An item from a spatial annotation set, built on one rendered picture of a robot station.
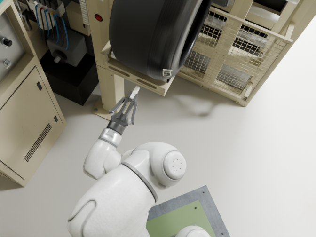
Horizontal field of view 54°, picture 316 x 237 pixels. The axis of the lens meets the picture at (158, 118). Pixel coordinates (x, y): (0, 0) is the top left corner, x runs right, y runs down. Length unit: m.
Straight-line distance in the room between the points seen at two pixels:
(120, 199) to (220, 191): 1.73
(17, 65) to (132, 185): 1.15
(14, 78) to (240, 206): 1.72
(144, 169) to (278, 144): 2.03
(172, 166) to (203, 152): 1.72
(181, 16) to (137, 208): 0.73
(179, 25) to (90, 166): 0.65
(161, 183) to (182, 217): 0.81
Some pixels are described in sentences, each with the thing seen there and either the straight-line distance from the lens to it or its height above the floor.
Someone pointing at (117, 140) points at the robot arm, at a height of 1.02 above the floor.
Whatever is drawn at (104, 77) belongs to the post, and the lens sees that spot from 2.07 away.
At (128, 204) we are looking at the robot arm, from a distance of 0.72.
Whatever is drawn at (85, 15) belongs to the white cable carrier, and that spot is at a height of 1.02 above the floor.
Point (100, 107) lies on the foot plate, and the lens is 2.52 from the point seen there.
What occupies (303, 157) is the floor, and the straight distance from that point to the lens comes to 2.73.
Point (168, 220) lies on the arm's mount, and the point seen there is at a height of 0.75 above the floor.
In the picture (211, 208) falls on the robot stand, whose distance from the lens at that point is 1.67.
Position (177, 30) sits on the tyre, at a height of 1.36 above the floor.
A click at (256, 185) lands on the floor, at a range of 2.49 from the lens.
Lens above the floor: 2.25
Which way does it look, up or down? 65 degrees down
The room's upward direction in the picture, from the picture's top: 12 degrees clockwise
